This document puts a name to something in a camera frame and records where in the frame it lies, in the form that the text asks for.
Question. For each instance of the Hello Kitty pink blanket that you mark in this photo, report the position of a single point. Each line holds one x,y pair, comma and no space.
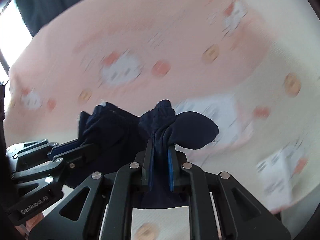
251,66

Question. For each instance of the navy blue shorts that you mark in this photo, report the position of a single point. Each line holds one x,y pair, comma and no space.
117,136

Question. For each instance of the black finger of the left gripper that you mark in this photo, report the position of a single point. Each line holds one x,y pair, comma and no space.
68,151
40,148

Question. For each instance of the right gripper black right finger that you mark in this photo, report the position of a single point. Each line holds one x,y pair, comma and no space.
219,206

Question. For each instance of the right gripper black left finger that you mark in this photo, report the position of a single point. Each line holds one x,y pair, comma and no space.
99,208

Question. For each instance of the person's left hand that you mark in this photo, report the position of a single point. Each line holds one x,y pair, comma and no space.
25,228

